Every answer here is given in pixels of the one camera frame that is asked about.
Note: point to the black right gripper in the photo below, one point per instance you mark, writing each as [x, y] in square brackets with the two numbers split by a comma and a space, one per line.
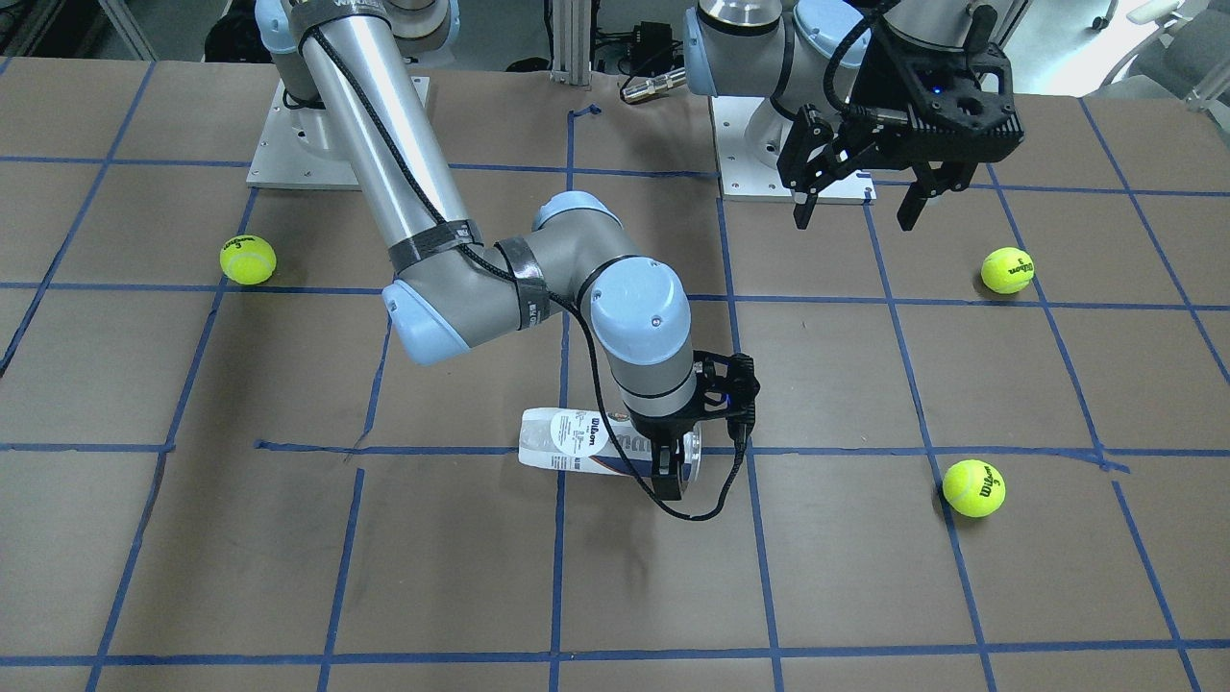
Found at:
[667, 432]

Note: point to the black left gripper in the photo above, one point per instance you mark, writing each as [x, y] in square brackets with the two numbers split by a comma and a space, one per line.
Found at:
[882, 85]

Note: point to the clear tennis ball can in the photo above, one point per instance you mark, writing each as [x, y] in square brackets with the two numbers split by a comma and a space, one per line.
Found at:
[577, 441]

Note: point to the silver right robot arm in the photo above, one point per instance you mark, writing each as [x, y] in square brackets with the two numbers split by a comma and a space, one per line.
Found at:
[453, 288]

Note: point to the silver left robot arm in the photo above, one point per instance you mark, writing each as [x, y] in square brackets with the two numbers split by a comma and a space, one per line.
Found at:
[765, 49]

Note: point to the tennis ball front corner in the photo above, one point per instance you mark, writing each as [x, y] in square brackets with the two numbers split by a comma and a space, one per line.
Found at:
[1007, 271]

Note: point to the tennis ball near left gripper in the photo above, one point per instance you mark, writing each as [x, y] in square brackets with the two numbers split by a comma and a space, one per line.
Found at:
[974, 488]

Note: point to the tennis ball near base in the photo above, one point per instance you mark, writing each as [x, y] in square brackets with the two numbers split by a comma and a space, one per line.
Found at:
[247, 259]

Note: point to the metal connector plug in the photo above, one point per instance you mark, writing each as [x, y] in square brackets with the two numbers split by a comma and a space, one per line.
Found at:
[654, 87]

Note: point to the aluminium frame post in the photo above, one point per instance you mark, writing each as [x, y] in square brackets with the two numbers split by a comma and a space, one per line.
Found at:
[571, 38]

